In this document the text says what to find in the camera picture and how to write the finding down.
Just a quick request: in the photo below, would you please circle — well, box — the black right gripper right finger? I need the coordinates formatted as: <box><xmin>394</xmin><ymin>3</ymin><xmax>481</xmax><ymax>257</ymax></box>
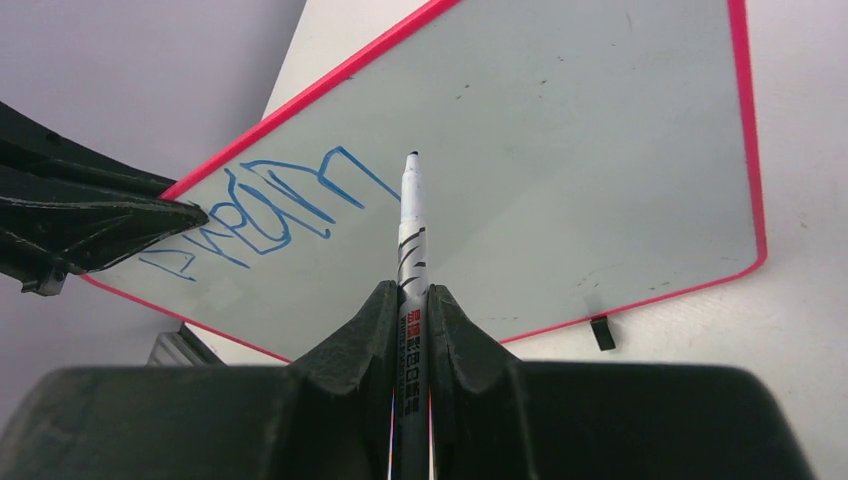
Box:
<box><xmin>428</xmin><ymin>285</ymin><xmax>813</xmax><ymax>479</ymax></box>

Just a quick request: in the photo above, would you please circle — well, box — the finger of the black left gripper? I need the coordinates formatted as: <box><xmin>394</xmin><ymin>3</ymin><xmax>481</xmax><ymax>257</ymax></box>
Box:
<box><xmin>1</xmin><ymin>104</ymin><xmax>209</xmax><ymax>296</ymax></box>

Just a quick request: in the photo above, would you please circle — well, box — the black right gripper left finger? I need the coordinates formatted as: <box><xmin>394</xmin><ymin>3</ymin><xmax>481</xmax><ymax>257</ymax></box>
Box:
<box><xmin>1</xmin><ymin>281</ymin><xmax>397</xmax><ymax>479</ymax></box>

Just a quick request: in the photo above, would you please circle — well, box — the white whiteboard marker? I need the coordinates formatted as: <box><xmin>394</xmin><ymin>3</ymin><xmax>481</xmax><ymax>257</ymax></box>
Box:
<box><xmin>391</xmin><ymin>151</ymin><xmax>430</xmax><ymax>479</ymax></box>

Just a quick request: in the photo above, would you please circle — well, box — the red-framed whiteboard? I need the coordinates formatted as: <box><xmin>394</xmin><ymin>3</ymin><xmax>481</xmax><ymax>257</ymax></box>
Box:
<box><xmin>88</xmin><ymin>1</ymin><xmax>767</xmax><ymax>360</ymax></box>

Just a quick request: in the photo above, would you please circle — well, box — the black whiteboard clip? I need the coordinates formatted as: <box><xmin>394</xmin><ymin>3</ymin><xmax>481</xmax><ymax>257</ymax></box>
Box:
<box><xmin>589</xmin><ymin>315</ymin><xmax>617</xmax><ymax>351</ymax></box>

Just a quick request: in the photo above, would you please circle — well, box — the aluminium frame rail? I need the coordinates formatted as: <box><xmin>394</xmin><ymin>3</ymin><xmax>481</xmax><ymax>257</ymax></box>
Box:
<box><xmin>146</xmin><ymin>324</ymin><xmax>224</xmax><ymax>367</ymax></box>

